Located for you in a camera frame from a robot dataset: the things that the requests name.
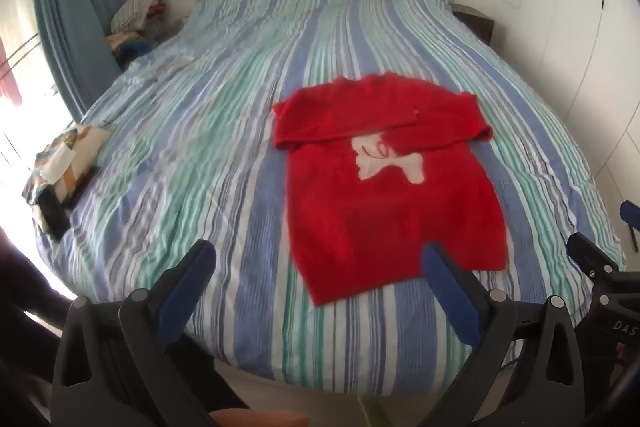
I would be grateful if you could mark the black flat device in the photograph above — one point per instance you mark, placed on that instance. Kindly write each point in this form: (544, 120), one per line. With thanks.
(54, 214)

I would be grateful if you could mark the pile of mixed clothes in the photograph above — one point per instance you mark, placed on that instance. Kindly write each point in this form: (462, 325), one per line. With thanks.
(137, 14)

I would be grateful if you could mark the red hanging cloth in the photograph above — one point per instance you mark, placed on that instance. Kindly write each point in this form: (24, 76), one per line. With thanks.
(9, 77)

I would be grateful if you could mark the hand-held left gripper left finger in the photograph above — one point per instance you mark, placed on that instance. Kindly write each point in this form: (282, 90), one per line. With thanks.
(187, 292)

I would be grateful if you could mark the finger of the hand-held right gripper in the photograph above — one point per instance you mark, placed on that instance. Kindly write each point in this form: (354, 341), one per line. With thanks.
(629, 219)
(592, 254)

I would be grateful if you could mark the white wardrobe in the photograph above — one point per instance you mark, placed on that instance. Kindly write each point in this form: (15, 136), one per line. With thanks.
(565, 32)

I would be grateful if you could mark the red knit sweater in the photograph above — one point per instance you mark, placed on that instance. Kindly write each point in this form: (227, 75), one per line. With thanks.
(395, 217)

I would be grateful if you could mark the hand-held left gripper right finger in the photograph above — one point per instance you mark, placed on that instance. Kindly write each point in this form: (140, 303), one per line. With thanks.
(450, 297)

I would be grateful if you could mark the striped bed cover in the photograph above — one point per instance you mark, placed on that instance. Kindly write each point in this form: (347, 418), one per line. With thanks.
(200, 117)

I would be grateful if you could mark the folded patterned cloth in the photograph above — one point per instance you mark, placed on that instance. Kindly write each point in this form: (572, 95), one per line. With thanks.
(75, 152)

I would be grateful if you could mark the dark wooden nightstand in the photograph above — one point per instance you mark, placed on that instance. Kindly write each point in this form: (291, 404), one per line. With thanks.
(475, 22)

